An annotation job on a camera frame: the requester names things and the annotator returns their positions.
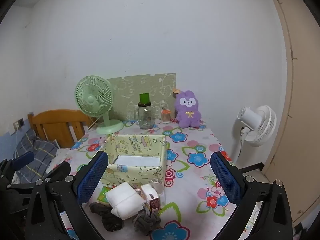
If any white towel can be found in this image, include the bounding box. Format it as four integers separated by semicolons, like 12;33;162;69
105;182;147;220

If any small brown white carton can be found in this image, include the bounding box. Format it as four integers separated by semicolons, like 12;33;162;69
141;184;160;215

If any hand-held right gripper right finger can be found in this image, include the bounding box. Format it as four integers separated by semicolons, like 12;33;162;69
210;151;293;240

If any green packet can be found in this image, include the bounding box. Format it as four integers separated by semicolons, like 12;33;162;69
97;185;115;204

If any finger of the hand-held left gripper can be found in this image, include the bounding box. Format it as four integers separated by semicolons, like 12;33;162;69
45;162;71;180
0;152;35;174

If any glass mug jar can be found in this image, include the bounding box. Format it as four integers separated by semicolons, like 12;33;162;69
134;102;155;130

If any white sock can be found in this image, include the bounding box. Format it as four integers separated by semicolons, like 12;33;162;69
152;179;164;195

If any black fan cable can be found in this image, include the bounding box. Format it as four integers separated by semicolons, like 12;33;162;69
239;127;245;157

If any dark grey sock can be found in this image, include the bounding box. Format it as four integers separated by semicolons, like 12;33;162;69
89;202;124;232

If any yellow printed fabric storage box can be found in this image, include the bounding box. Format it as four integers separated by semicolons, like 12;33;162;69
101;134;167;195

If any cotton swab jar orange lid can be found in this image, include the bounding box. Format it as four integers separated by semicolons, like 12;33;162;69
161;107;172;124

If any white fan cable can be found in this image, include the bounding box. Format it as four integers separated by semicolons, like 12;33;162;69
87;117;98;131

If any green desk fan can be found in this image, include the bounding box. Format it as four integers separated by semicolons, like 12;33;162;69
74;75;124;135

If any black metal frame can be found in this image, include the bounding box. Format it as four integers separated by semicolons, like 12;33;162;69
240;163;264;173

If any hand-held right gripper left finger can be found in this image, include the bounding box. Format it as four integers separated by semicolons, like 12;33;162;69
25;151;109;240

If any green printed board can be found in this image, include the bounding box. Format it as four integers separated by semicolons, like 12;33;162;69
107;73;177;120

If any purple plush bunny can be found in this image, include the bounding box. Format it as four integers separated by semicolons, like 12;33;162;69
172;89;203;128

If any floral tablecloth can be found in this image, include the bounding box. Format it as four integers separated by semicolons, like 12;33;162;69
47;119;253;240

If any white standing fan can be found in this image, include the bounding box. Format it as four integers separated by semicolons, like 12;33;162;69
231;105;277;165

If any grey plaid pillow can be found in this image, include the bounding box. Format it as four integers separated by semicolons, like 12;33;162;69
10;129;59;183

